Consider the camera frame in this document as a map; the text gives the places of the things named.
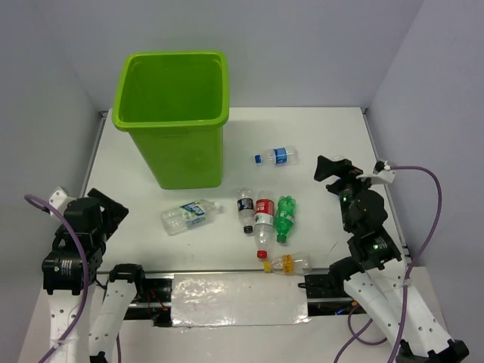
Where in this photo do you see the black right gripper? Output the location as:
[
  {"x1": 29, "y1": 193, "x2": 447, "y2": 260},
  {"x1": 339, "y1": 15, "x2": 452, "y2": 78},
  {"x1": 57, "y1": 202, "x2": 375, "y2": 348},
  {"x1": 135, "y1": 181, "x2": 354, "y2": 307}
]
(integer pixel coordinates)
[{"x1": 313, "y1": 154, "x2": 381, "y2": 231}]

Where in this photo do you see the clear bottle white green label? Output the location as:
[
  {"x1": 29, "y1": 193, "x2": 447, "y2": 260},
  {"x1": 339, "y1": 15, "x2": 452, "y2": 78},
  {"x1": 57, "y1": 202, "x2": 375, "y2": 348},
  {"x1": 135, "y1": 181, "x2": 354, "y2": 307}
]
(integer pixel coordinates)
[{"x1": 161, "y1": 199, "x2": 222, "y2": 236}]

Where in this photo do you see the clear bottle black cap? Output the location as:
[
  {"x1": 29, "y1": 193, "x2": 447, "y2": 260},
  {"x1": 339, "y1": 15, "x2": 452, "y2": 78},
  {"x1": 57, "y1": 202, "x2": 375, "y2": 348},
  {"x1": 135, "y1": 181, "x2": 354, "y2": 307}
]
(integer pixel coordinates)
[{"x1": 237, "y1": 188, "x2": 255, "y2": 235}]

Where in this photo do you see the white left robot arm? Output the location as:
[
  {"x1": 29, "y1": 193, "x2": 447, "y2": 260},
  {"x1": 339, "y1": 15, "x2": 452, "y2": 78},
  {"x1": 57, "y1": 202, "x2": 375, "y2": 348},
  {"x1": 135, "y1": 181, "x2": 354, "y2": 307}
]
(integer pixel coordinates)
[{"x1": 42, "y1": 188, "x2": 148, "y2": 362}]

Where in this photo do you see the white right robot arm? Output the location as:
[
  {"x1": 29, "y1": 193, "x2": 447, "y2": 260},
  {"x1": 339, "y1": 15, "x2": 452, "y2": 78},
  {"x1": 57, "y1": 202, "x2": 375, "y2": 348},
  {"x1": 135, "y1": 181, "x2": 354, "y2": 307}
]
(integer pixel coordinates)
[{"x1": 314, "y1": 156, "x2": 469, "y2": 362}]

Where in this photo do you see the green plastic bin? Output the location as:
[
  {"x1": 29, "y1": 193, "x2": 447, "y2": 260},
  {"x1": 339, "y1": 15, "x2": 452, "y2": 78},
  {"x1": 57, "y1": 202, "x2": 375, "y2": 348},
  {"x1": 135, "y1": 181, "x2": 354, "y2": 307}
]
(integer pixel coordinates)
[{"x1": 112, "y1": 50, "x2": 230, "y2": 190}]

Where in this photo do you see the clear bottle blue cap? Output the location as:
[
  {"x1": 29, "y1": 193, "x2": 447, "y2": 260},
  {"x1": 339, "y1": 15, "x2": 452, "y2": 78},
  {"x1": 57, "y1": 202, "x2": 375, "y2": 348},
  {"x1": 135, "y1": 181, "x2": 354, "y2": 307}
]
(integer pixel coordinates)
[{"x1": 254, "y1": 146, "x2": 299, "y2": 166}]

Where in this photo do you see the green plastic bottle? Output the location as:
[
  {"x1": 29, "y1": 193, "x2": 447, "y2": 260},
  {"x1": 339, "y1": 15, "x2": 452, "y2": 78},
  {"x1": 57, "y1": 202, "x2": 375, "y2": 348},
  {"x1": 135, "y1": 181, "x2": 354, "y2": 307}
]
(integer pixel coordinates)
[{"x1": 274, "y1": 196, "x2": 296, "y2": 244}]

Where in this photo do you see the clear bottle red label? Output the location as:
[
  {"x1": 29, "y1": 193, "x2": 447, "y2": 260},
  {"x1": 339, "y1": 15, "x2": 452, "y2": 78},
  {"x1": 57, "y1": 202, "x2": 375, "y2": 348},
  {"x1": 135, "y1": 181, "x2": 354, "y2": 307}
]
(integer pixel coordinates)
[{"x1": 253, "y1": 191, "x2": 275, "y2": 260}]

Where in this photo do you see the clear bottle yellow cap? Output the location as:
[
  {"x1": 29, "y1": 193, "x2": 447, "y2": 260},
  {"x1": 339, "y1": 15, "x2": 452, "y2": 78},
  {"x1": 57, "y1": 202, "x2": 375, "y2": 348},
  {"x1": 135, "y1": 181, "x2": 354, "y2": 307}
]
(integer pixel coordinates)
[{"x1": 263, "y1": 253, "x2": 312, "y2": 276}]

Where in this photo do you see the silver foil sheet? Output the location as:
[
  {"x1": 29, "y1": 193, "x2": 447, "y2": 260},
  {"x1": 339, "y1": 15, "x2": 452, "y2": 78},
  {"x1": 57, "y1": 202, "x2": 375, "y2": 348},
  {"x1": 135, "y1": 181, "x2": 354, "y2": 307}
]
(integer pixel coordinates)
[{"x1": 171, "y1": 272, "x2": 310, "y2": 327}]

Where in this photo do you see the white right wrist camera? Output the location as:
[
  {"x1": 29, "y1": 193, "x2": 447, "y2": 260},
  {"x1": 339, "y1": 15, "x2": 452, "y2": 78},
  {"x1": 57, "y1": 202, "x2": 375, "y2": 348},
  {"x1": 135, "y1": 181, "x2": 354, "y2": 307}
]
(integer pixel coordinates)
[{"x1": 356, "y1": 160, "x2": 396, "y2": 185}]

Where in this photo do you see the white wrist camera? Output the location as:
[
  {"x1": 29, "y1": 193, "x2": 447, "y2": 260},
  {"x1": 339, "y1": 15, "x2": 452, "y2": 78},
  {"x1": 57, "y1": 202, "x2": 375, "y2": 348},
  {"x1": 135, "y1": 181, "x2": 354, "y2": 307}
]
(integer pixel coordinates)
[
  {"x1": 356, "y1": 160, "x2": 396, "y2": 185},
  {"x1": 48, "y1": 186, "x2": 75, "y2": 215}
]

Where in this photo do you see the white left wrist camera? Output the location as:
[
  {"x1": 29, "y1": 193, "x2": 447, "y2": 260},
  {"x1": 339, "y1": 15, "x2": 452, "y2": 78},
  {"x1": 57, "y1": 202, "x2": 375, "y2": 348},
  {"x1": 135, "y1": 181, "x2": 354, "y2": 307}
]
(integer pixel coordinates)
[{"x1": 48, "y1": 186, "x2": 75, "y2": 215}]

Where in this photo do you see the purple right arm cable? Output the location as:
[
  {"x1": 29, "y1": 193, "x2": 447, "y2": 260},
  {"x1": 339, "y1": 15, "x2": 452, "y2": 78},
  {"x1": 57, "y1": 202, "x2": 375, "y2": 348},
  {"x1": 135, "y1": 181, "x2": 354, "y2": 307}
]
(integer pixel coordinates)
[{"x1": 334, "y1": 165, "x2": 443, "y2": 363}]

